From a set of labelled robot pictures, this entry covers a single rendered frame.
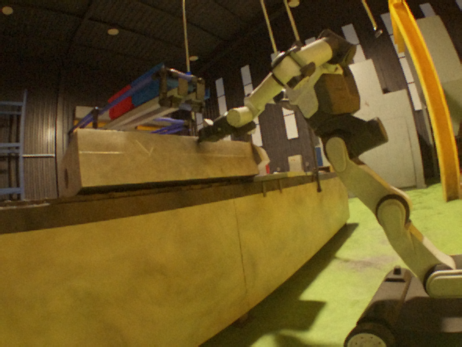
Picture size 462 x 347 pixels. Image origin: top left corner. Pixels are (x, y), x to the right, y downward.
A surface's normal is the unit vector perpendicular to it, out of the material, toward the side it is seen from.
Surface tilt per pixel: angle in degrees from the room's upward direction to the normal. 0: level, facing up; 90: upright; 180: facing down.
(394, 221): 90
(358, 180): 106
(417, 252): 90
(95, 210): 90
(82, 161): 80
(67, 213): 90
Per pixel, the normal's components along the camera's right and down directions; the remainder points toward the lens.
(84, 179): 0.73, -0.31
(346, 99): 0.28, -0.08
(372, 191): -0.74, 0.06
